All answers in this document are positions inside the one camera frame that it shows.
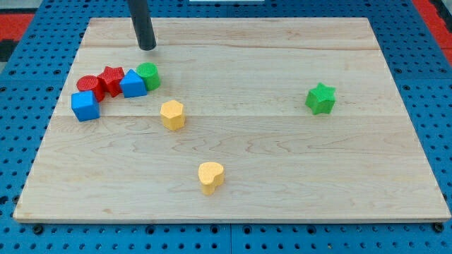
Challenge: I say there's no green star block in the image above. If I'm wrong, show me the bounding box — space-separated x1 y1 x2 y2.
305 83 336 115

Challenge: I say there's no red star block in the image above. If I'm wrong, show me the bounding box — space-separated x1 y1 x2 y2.
97 66 124 97

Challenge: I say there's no light wooden board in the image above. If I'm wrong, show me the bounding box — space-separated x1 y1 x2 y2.
13 18 451 224

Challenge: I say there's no yellow heart block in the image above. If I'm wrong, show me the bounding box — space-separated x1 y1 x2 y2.
198 162 225 195

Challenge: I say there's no yellow hexagon block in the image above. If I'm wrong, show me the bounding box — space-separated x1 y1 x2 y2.
160 100 186 131

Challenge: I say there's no green cylinder block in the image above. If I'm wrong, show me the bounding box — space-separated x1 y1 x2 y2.
136 62 160 91

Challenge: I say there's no blue triangle block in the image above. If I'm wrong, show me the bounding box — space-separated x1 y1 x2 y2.
119 69 148 98

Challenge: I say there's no blue cube block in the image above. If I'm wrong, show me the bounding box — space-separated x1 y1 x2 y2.
71 90 100 121

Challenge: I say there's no red cylinder block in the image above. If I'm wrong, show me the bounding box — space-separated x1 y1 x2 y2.
76 75 105 102

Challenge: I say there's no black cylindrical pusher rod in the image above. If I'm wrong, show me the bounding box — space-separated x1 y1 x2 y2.
127 0 157 51

